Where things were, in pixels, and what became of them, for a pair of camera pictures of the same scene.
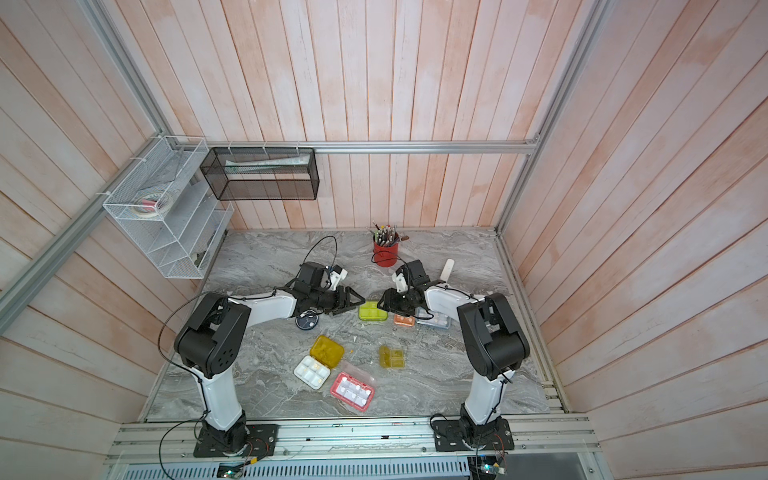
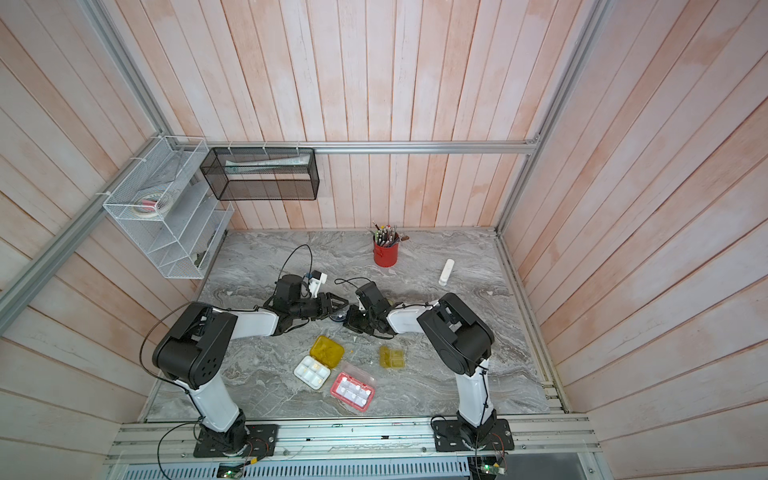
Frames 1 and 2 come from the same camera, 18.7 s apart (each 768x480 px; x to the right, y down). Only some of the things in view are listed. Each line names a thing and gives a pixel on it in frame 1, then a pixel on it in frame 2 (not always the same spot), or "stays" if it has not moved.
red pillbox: (352, 391) stays
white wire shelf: (168, 208) stays
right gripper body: (405, 304) → (360, 321)
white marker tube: (447, 269) stays
